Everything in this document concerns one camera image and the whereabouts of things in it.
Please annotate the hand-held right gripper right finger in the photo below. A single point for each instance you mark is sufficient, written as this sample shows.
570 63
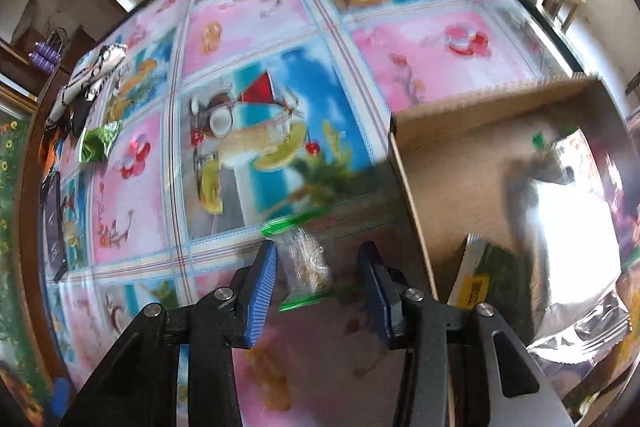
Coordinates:
377 302

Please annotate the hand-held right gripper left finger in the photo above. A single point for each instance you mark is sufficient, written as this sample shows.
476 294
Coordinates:
262 292

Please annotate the clear packet with green ends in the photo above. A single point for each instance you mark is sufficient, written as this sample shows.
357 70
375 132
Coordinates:
302 262

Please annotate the cardboard box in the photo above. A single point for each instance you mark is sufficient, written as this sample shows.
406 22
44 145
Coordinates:
450 167

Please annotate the green packet with yellow label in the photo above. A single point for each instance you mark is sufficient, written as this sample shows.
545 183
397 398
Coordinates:
505 272

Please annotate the silver foil bag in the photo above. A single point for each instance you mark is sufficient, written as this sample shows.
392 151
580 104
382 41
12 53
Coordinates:
570 247

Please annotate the black smartphone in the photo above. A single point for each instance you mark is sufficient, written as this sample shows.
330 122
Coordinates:
54 227

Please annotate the green snack packet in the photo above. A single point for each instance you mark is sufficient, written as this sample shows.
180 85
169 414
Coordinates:
100 142

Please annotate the long patterned snack packet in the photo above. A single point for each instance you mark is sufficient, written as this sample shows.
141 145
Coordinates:
575 152

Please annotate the flower painted panel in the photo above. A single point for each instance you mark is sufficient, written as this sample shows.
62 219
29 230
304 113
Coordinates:
15 257

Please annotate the fruit print tablecloth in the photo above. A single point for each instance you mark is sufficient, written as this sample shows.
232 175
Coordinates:
225 32

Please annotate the patterned scarf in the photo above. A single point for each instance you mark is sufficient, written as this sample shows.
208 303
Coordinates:
90 77

